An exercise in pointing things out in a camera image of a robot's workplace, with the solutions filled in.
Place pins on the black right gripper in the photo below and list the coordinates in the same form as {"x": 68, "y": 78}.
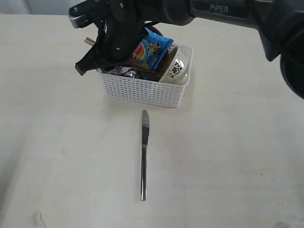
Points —
{"x": 121, "y": 31}

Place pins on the silver table knife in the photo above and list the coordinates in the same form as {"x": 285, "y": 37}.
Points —
{"x": 145, "y": 137}

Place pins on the white ceramic bowl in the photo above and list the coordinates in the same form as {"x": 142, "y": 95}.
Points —
{"x": 176, "y": 71}

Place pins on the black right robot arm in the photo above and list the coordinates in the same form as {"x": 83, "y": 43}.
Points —
{"x": 280, "y": 24}

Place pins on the lower wooden chopstick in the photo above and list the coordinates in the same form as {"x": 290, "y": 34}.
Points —
{"x": 89, "y": 42}

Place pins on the brown wooden plate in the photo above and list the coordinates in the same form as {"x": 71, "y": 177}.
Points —
{"x": 162, "y": 65}

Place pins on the blue chips bag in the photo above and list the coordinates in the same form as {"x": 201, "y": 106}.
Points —
{"x": 151, "y": 50}

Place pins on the white perforated plastic basket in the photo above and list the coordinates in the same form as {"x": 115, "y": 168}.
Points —
{"x": 148, "y": 92}

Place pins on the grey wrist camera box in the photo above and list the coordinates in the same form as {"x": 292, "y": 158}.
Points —
{"x": 89, "y": 12}

